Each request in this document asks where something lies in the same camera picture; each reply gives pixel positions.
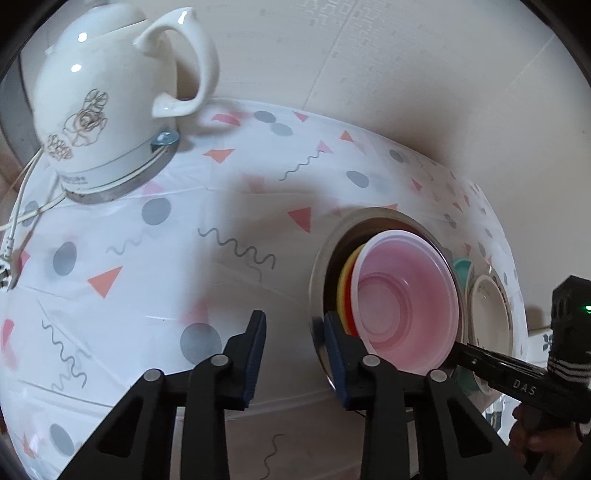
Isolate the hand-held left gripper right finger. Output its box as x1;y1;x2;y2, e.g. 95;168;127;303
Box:
323;311;532;480

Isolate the stainless steel bowl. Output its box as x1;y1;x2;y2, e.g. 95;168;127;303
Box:
308;207;468;395

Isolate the red plastic bowl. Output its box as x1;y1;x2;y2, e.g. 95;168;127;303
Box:
344;230;462;373

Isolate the teal plastic plate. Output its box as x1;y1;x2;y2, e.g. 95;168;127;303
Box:
452;258;491;394

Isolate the person's right hand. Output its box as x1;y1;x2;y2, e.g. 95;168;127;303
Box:
508;401;591;480

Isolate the yellow plastic bowl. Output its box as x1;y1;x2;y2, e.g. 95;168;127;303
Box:
337;246;371;325

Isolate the white patterned tablecloth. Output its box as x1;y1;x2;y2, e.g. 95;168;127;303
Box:
0;97;531;480

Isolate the white kettle power cord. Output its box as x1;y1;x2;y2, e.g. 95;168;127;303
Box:
0;148;68;292

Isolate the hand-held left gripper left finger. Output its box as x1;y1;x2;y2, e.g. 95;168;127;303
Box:
60;311;267;480

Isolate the silver kettle base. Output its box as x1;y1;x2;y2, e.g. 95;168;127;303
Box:
55;129;181;206

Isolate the white ceramic electric kettle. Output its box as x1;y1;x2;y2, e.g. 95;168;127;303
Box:
31;2;221;192

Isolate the white leaf-patterned box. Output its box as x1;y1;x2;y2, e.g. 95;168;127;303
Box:
526;327;557;357

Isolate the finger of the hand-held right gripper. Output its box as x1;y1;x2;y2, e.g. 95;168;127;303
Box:
450;340;548;385

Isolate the white flower-rimmed plate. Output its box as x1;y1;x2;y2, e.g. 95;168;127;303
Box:
467;272;514;367

